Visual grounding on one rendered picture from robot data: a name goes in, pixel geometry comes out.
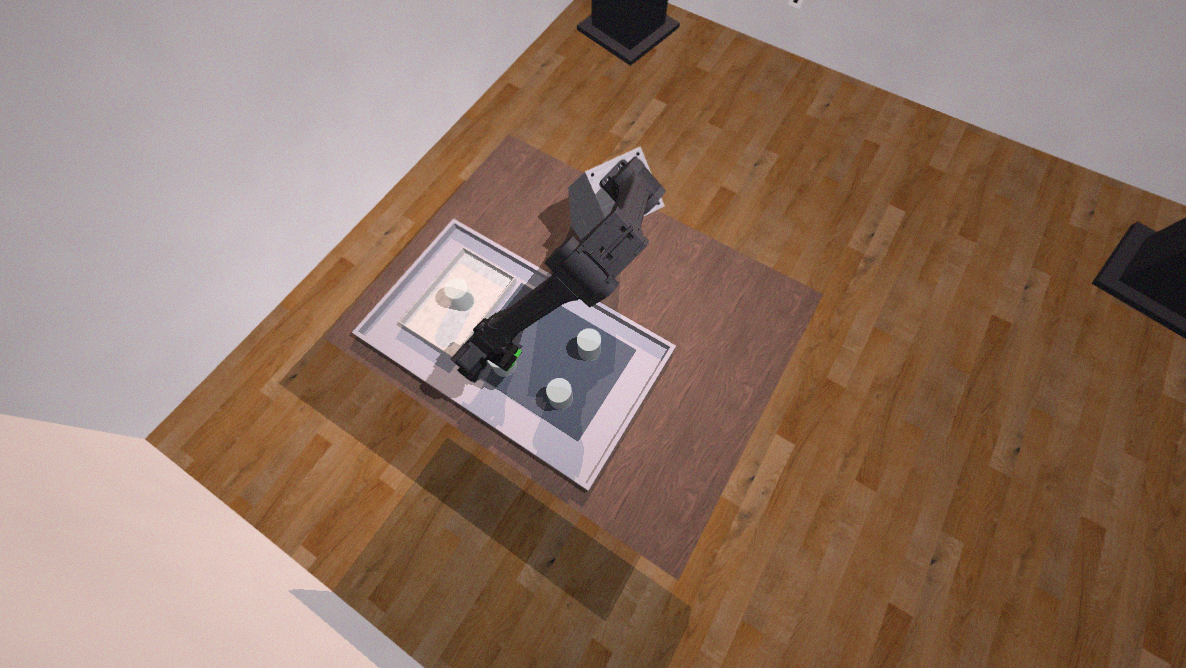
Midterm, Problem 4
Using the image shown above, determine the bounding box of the clear glass jar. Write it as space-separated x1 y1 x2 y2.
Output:
487 360 516 377
444 278 476 311
578 327 601 361
546 378 573 411

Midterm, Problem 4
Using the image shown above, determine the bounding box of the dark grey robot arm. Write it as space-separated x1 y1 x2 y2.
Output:
451 155 667 383

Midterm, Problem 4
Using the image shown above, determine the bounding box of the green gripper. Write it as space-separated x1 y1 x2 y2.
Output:
497 344 522 373

